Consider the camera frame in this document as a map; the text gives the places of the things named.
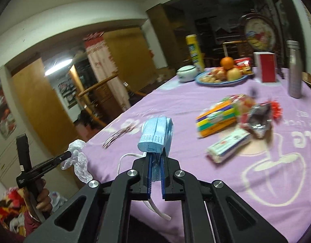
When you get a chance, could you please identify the red snack packet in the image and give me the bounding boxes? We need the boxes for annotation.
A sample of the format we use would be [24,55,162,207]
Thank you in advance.
[234,58,254,74]

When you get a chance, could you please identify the straight wooden chair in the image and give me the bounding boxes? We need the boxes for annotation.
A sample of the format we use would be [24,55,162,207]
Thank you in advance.
[223,40,252,59]

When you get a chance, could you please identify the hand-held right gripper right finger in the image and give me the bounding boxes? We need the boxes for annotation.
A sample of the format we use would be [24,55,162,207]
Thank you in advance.
[161,154,288,243]

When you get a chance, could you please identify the steel bottle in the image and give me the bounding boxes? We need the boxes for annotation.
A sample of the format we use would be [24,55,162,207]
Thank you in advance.
[286,40,303,99]

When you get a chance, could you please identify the white cabinet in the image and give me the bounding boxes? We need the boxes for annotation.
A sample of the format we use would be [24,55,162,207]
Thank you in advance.
[0,66,34,183]

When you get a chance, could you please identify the red and white box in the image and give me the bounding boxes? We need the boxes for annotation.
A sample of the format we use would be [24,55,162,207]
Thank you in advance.
[253,52,276,83]

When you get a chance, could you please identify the clear snack bag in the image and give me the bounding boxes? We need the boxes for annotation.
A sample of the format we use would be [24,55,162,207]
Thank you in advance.
[223,94,257,124]

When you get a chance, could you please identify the red and white curtain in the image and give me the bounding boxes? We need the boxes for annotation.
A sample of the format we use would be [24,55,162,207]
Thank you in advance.
[83,32,132,112]

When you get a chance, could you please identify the wooden door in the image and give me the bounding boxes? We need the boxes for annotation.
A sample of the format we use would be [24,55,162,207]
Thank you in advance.
[12,57,80,142]
[103,27,158,81]

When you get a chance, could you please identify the apple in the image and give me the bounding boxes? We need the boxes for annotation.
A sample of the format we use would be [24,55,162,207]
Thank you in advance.
[226,68,242,81]

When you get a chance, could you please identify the red ribbon bow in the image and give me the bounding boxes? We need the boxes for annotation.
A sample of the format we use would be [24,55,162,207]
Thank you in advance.
[268,101,282,120]

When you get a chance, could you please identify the white rectangular box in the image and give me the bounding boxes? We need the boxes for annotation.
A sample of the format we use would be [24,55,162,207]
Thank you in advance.
[206,128,252,163]

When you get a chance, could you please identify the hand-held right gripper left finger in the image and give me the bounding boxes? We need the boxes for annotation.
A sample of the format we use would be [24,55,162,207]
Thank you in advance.
[24,154,156,243]

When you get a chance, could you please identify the blue face mask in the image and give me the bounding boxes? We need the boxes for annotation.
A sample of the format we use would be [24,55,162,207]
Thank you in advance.
[119,116,175,221]

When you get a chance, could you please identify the person's left hand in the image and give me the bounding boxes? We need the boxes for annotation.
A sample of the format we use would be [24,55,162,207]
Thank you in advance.
[25,178,53,219]

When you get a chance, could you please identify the orange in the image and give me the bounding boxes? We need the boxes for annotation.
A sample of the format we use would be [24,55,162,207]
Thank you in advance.
[220,57,234,70]

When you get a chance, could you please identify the white plastic bag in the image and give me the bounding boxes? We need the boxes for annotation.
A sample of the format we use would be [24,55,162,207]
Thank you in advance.
[61,139,93,184]

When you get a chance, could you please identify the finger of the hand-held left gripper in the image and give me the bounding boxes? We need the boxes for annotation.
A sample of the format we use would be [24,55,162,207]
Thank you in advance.
[50,150,73,166]

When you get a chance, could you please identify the tube ceiling light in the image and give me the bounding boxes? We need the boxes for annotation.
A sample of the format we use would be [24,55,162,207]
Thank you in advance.
[44,59,73,76]

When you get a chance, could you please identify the yellow spray can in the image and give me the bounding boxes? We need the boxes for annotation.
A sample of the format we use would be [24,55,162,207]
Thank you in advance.
[185,34,205,72]

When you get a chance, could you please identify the dark-framed eyeglasses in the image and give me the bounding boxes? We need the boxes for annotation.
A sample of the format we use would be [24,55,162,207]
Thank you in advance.
[102,125,137,148]

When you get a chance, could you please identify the pile of wrapped snacks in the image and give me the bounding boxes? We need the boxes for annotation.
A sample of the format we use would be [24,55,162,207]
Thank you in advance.
[200,67,228,83]

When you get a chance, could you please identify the round decorative plate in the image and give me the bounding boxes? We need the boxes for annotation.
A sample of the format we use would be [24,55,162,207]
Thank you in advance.
[243,15,277,56]

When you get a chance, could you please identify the curved wooden chair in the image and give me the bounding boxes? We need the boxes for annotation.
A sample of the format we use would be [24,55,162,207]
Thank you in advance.
[77,71,148,129]

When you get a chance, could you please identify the colourful printed blanket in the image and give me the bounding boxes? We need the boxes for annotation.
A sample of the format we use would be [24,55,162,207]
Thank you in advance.
[0,187,28,233]

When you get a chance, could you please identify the wall poster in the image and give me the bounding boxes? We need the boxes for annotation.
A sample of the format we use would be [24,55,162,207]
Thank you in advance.
[59,81,77,107]

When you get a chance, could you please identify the white ceramic jar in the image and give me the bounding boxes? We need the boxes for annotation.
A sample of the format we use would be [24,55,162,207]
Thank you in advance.
[176,65,198,82]

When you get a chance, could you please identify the colourful striped carton box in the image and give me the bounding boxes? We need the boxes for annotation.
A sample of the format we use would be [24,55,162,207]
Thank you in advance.
[196,100,238,138]

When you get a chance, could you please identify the blue fruit plate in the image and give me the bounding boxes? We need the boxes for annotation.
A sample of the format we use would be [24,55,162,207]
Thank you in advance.
[195,70,249,86]

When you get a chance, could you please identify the person's left forearm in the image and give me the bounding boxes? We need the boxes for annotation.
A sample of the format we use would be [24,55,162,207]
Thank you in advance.
[15,206,46,237]

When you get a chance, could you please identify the silver foil wrapper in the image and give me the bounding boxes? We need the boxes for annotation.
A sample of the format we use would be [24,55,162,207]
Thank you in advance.
[243,104,274,138]

